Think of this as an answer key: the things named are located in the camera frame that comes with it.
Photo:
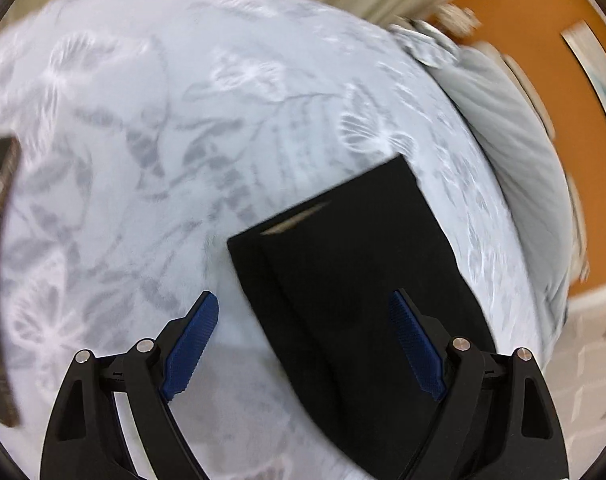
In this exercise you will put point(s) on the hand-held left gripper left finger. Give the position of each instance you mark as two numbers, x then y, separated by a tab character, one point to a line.
193	340

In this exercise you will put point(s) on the framed wall picture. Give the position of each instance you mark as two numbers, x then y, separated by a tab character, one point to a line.
595	70

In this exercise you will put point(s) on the grey patterned pillow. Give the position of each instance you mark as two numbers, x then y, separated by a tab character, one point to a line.
425	42

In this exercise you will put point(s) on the grey duvet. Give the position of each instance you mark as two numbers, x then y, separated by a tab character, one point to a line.
508	135

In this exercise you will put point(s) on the white dried flower bunch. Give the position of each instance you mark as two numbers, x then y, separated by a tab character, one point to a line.
458	17

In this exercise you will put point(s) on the black pants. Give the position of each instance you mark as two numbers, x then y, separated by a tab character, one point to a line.
358	285

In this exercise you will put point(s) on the butterfly print bed sheet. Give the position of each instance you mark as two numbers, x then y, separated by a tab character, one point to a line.
133	110

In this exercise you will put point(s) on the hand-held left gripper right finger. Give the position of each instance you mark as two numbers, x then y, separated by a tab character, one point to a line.
415	345

